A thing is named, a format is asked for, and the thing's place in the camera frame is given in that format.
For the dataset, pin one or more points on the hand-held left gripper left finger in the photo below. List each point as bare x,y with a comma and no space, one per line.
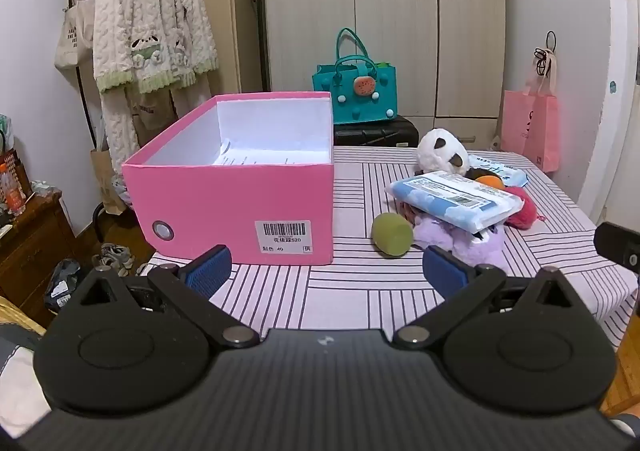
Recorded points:
205,273

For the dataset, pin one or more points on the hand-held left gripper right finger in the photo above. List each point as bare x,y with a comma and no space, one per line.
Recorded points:
445,273

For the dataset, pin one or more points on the purple plush toy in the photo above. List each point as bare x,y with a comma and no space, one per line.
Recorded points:
450,236

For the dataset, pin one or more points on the green soft ball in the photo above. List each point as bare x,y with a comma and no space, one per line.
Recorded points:
392,236

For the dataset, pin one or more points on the pink cardboard box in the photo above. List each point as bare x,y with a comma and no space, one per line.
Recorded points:
225,211

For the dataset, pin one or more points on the blue white tissue packet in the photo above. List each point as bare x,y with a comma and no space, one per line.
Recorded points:
450,201

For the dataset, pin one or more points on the blue wet wipes packet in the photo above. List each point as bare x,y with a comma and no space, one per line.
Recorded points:
505,171

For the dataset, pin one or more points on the panda plush toy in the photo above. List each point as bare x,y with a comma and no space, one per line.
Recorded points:
435,153

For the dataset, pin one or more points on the striped tablecloth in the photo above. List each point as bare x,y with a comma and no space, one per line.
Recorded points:
350,291

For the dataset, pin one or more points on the red yarn pompom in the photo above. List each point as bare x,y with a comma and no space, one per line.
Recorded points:
525,213

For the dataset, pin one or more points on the orange ball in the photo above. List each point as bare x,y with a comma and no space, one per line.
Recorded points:
490,180

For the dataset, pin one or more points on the black clothes rack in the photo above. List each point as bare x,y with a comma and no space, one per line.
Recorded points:
96,226

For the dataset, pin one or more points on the brown paper bag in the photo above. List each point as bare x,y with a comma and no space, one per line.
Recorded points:
105,181

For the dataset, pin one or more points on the black plastic bag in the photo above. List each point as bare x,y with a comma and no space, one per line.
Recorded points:
62,281

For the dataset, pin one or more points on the pink shopping bag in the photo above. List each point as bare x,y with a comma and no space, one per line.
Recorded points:
530,126

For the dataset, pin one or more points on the black suitcase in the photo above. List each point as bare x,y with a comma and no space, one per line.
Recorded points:
375,133

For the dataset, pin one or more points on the wooden cabinet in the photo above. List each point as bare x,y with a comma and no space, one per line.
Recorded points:
30,251

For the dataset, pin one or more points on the teal felt handbag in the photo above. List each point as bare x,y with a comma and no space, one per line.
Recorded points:
350,101

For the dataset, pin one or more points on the grey white cloth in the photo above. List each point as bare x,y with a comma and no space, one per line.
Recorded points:
15,371

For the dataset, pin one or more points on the orange snack bag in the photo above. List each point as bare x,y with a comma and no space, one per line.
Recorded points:
12,181

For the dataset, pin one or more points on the canvas tote bag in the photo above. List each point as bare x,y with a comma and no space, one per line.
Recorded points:
75,36

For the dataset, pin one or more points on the beige wardrobe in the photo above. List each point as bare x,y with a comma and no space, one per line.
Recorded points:
400,6

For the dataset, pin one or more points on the cream fleece robe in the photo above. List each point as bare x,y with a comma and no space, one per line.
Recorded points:
150,6

